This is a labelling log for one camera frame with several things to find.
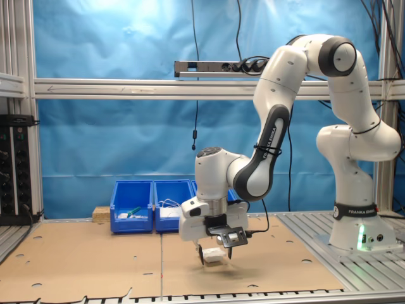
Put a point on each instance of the blue bin with packets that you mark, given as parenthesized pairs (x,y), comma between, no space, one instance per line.
(131,193)

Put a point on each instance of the blue bin with masks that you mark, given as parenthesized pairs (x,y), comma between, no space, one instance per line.
(172,191)

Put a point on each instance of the blue bin with cotton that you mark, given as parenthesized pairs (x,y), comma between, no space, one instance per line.
(232,194)

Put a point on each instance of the black power plug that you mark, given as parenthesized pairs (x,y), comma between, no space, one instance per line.
(237,66)

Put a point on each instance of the black gripper camera mount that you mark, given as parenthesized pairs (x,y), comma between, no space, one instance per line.
(234,237)

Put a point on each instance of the black adapter box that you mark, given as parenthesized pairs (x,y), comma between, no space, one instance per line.
(16,120)

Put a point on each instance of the white printed paper packet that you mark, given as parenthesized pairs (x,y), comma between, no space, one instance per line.
(122,216)

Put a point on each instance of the horizontal aluminium beam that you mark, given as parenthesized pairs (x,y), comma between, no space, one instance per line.
(126,88)

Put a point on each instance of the white cotton packet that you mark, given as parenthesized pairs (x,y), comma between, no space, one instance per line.
(215,255)

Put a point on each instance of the white face mask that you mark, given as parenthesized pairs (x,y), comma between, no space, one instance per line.
(169,213)

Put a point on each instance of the aluminium frame post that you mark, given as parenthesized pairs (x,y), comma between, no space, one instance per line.
(22,47)
(384,190)

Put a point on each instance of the black power strip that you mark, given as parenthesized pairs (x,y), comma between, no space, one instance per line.
(5,171)
(22,171)

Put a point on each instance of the chipboard wooden block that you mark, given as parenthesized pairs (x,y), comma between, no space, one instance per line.
(101,215)

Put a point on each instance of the green tube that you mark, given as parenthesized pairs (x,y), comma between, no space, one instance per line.
(135,210)

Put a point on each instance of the short aluminium profile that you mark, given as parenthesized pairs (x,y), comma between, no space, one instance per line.
(12,85)

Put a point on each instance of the brown cardboard sheet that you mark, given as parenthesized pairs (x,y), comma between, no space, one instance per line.
(269,269)
(79,259)

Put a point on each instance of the silver power strip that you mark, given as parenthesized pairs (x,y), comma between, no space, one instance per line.
(202,66)

